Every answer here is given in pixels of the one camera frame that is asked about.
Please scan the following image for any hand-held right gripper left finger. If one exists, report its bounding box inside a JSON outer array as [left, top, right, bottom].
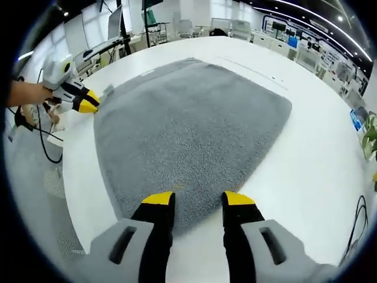
[[88, 190, 177, 283]]

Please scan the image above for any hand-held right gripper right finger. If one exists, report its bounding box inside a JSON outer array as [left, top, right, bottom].
[[221, 190, 339, 283]]

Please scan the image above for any grey towel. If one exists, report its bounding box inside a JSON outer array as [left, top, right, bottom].
[[93, 57, 293, 236]]

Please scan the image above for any person's left hand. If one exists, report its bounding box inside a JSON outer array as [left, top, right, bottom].
[[37, 84, 57, 104]]

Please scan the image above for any white side desk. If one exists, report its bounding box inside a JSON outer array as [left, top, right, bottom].
[[75, 38, 125, 63]]

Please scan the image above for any black tripod stand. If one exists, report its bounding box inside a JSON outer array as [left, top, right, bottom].
[[115, 0, 133, 56]]

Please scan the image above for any white monitor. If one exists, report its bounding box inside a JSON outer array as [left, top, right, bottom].
[[107, 4, 124, 41]]

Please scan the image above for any white mesh chair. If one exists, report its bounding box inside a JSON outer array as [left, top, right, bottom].
[[44, 164, 87, 255]]

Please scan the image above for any green board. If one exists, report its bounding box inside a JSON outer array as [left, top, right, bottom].
[[143, 5, 163, 29]]

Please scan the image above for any potted green plant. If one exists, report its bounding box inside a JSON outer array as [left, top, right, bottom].
[[361, 111, 377, 162]]

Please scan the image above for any blue packet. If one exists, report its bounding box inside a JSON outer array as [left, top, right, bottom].
[[349, 109, 364, 132]]

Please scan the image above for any white office chair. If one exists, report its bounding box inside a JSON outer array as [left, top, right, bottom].
[[231, 19, 254, 41]]

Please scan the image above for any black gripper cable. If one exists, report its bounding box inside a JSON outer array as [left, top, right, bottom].
[[7, 103, 64, 164]]

